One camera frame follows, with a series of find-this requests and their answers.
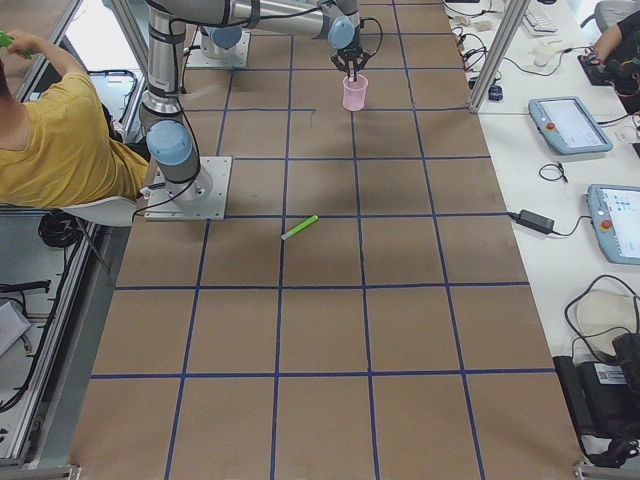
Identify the upper blue teach pendant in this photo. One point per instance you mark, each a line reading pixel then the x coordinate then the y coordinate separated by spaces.
pixel 567 126

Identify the white keyboard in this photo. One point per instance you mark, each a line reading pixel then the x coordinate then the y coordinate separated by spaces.
pixel 537 22

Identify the green marker pen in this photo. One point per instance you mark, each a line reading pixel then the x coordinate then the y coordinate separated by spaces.
pixel 299 227

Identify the aluminium frame post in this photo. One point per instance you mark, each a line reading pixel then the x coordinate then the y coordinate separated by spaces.
pixel 505 33

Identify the round beige disc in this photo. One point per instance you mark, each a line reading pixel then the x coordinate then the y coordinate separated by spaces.
pixel 603 316

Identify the person in yellow shirt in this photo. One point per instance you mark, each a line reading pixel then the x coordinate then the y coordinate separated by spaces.
pixel 58 151

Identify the translucent pink plastic cup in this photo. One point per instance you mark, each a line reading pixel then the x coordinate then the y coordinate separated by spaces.
pixel 354 93

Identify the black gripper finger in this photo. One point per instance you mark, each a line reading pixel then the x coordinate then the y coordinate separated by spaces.
pixel 360 60
pixel 341 64

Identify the blue teach pendant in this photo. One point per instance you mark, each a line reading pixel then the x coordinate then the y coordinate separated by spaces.
pixel 567 126
pixel 614 212

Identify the white chair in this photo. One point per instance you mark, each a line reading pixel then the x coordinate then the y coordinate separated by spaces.
pixel 115 211

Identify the black power adapter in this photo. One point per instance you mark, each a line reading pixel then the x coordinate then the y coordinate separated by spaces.
pixel 533 221

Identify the lower blue teach pendant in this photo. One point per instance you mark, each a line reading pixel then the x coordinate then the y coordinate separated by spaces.
pixel 614 212

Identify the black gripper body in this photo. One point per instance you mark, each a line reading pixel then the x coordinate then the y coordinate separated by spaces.
pixel 350 54

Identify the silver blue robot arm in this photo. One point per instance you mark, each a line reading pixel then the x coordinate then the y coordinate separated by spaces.
pixel 172 27
pixel 339 34

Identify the person in black shirt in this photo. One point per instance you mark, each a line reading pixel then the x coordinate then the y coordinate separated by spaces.
pixel 619 44

